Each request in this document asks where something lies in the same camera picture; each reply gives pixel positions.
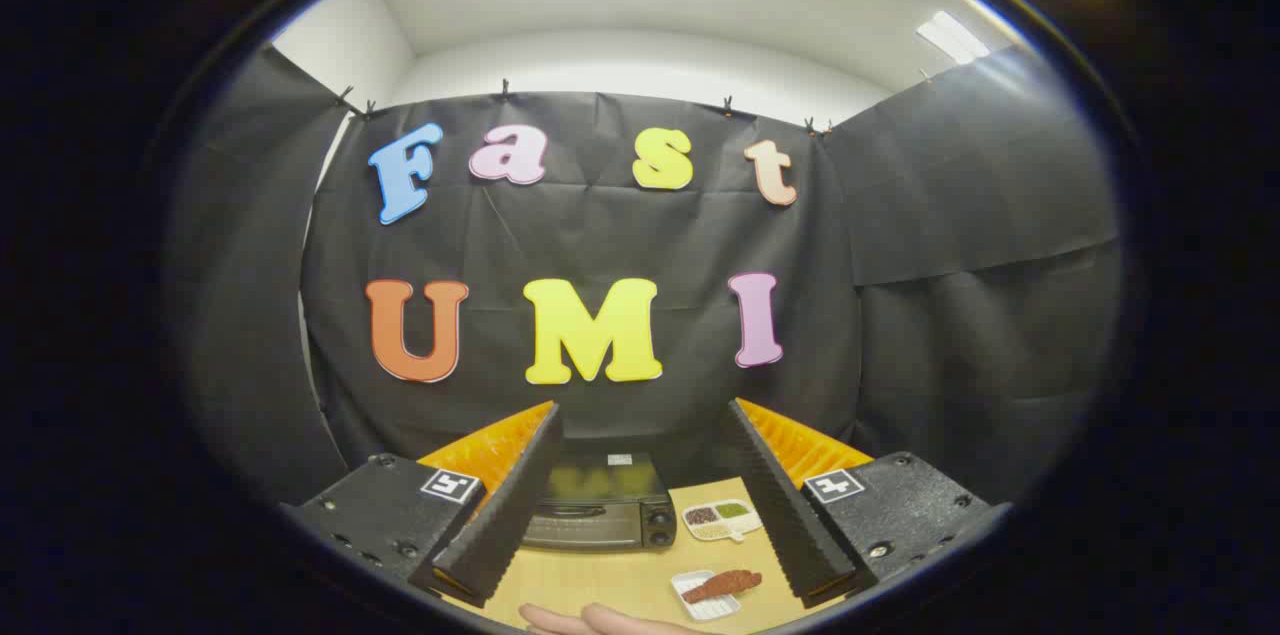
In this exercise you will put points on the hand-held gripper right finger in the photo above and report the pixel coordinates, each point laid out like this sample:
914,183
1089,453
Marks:
780,505

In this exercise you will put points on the black toaster oven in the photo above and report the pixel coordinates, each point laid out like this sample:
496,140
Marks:
600,525

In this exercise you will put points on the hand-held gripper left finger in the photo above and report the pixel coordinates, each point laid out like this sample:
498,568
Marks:
510,505

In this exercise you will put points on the white rectangular tray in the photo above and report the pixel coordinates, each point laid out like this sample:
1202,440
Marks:
720,608

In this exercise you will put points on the brown meat piece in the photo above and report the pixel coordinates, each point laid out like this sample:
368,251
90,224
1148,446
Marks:
725,584

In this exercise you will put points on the white divided spice dish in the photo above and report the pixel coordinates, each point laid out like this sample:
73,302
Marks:
720,520

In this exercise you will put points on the small ceiling light panel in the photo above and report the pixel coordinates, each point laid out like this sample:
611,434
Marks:
952,37

